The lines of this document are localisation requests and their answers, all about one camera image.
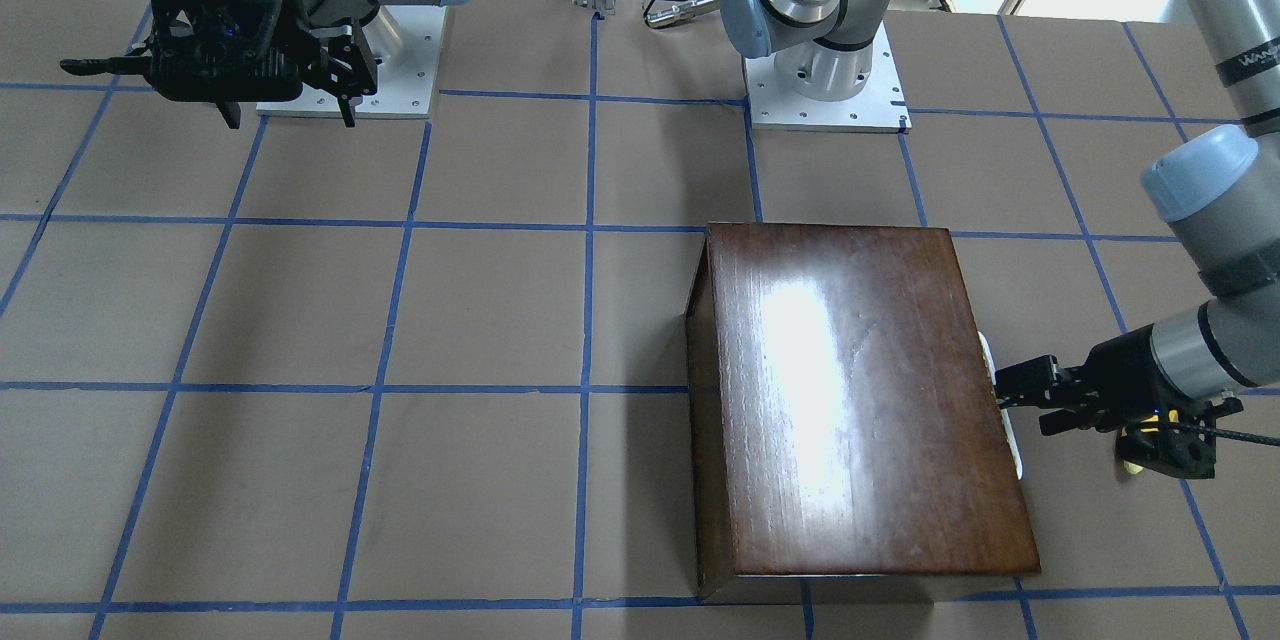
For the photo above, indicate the dark brown wooden drawer box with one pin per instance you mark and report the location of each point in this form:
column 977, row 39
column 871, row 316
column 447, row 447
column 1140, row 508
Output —
column 847, row 446

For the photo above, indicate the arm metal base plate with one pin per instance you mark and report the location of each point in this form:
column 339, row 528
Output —
column 815, row 88
column 406, row 42

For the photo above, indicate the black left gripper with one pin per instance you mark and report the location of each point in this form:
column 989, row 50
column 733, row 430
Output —
column 1118, row 370

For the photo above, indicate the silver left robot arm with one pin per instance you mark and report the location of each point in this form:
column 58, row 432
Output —
column 1218, row 194

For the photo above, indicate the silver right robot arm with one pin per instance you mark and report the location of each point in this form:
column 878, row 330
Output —
column 756, row 28

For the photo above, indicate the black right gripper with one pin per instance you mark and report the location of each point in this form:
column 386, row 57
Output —
column 298, row 32

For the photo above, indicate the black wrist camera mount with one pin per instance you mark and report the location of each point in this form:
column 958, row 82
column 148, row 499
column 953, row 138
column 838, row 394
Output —
column 1179, row 440

